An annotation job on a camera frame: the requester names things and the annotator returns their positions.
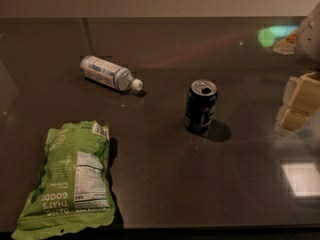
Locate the green snack bag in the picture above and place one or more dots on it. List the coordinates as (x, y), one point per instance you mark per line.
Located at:
(73, 192)

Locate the clear plastic water bottle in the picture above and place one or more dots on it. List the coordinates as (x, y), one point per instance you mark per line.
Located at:
(110, 74)

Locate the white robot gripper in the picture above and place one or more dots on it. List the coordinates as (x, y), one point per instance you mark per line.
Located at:
(310, 39)

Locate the dark blue pepsi can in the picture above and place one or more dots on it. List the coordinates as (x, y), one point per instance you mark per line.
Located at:
(200, 105)

